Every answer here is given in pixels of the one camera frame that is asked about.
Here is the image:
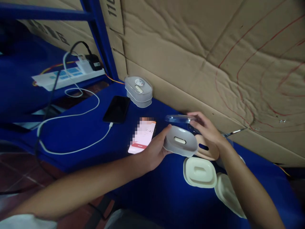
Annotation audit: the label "person's left hand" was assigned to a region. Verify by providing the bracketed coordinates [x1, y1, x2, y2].
[140, 124, 173, 173]

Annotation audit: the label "person's right hand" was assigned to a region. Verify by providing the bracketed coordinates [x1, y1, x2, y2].
[187, 111, 230, 154]

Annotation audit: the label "person's left thumb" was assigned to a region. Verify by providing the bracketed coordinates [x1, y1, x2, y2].
[155, 124, 173, 142]

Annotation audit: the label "person's right fingers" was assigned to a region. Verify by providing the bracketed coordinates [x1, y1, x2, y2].
[190, 119, 204, 136]

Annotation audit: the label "person's right index finger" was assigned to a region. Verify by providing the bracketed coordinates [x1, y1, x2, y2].
[187, 111, 207, 120]

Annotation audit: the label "clear plastic lid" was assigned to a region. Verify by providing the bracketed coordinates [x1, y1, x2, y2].
[165, 114, 197, 125]

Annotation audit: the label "grey plastic soap dish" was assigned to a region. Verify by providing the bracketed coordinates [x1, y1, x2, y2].
[163, 125, 199, 158]

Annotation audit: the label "smartphone with lit screen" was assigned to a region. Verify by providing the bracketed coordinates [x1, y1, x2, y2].
[127, 116, 157, 155]

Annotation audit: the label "beige slotted plastic tray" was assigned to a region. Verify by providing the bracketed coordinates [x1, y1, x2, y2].
[195, 134, 220, 161]

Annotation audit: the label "blue tablecloth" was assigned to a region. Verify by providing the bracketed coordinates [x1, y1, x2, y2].
[0, 36, 304, 229]

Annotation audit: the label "cream plastic dish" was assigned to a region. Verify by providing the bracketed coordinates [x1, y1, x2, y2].
[214, 172, 247, 219]
[183, 156, 218, 189]

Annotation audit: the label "stack of grey lidded boxes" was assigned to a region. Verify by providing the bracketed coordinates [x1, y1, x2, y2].
[124, 76, 153, 108]

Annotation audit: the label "black smartphone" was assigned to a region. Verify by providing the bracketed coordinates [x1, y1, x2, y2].
[103, 95, 131, 124]

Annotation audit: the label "large creased cardboard sheet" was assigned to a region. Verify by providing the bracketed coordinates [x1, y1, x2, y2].
[121, 0, 305, 168]

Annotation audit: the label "person's legs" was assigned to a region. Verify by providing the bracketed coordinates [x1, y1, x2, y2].
[104, 208, 167, 229]

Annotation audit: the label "black power adapter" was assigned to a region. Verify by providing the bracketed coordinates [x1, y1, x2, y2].
[85, 54, 103, 72]

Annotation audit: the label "white charger plug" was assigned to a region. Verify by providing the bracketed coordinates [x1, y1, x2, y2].
[75, 54, 94, 74]

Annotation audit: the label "white power strip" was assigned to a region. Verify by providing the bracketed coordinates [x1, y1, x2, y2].
[31, 66, 106, 92]

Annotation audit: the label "printed cardboard box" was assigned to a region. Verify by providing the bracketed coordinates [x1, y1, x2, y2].
[18, 0, 128, 80]

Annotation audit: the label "white charging cable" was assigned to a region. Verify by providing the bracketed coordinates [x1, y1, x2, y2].
[37, 51, 113, 155]

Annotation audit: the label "black cable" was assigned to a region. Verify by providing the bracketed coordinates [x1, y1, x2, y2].
[0, 41, 112, 221]

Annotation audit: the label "blue metal shelf frame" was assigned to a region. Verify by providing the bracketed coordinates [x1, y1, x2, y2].
[0, 0, 119, 84]

